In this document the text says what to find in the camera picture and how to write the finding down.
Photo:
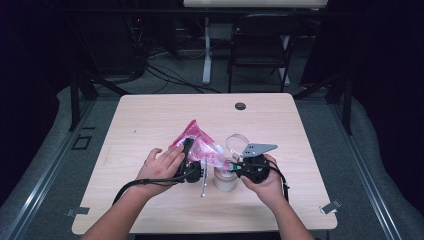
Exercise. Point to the dark round table grommet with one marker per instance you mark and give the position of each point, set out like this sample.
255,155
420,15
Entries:
240,106

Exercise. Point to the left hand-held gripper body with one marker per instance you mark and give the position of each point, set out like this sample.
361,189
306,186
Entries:
192,172

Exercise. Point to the pink and white plastic bag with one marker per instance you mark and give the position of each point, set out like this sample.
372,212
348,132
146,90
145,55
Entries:
203,143

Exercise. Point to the dark equipment rack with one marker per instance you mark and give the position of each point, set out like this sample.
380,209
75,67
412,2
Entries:
113,43

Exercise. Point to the white desk with white legs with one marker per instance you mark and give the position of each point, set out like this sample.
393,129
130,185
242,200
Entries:
256,3

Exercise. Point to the person's left hand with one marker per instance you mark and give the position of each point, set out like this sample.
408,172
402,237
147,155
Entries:
160,170

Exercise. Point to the aluminium floor rail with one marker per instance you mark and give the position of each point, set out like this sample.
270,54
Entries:
375,196
35,196

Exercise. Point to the grey tape piece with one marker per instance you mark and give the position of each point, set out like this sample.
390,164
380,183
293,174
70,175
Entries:
78,211
331,207

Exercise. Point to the black metal stand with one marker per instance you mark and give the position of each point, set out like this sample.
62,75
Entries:
75,100
347,106

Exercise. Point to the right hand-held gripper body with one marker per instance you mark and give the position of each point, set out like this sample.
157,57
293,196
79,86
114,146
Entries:
255,170

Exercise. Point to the black folding chair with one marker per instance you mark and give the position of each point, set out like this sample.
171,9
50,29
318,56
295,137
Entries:
263,23

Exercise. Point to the grey box under white desk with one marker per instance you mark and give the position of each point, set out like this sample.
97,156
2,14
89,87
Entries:
220,31

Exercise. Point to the person's right hand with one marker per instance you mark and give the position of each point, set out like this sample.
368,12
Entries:
270,191

